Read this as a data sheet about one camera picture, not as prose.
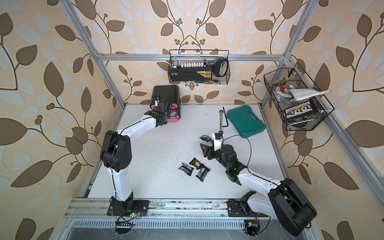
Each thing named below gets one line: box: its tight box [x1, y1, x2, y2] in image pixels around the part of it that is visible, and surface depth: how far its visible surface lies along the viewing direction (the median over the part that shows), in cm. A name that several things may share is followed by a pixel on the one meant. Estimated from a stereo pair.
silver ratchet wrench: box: [219, 110, 224, 133], surface depth 114 cm
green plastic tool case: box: [226, 105, 267, 139], surface depth 110 cm
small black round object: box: [199, 135, 212, 142], surface depth 101 cm
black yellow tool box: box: [168, 58, 230, 83], surface depth 86 cm
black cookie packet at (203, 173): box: [195, 166, 211, 182], surface depth 86 cm
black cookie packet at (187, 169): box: [178, 162, 194, 176], surface depth 88 cm
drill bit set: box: [284, 100, 319, 120], surface depth 69 cm
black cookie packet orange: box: [189, 157, 204, 170], surface depth 88 cm
